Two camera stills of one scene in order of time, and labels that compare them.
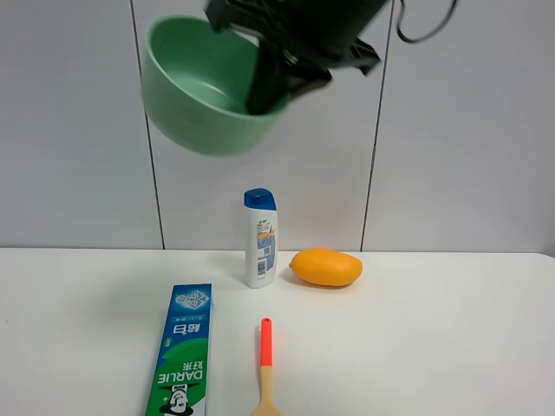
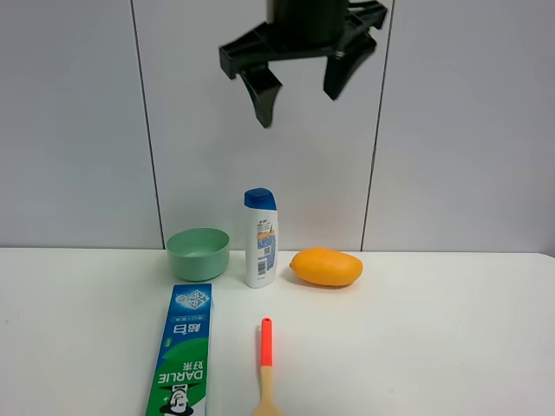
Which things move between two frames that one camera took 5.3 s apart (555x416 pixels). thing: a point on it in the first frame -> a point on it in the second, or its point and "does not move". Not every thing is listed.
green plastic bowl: (196, 84) -> (199, 254)
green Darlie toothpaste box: (180, 380) does not move
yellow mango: (325, 266) does not move
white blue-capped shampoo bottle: (261, 237) does not move
